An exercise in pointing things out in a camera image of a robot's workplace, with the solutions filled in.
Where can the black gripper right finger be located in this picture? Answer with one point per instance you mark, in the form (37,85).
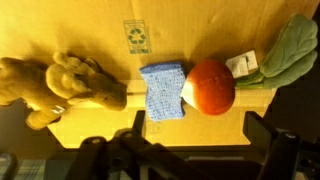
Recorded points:
(273,156)

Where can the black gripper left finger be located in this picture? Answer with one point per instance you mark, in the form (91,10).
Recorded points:
(106,158)

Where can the brown plush moose toy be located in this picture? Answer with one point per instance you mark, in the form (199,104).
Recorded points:
(76,83)

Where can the blue sponge cloth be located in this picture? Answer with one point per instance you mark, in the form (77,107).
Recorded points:
(165,91)

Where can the red toy radish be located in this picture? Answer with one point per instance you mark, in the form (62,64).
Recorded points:
(210,88)

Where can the large cardboard box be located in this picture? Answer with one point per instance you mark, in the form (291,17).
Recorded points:
(83,26)

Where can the green plaid sofa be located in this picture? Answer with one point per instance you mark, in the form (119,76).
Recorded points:
(31,170)

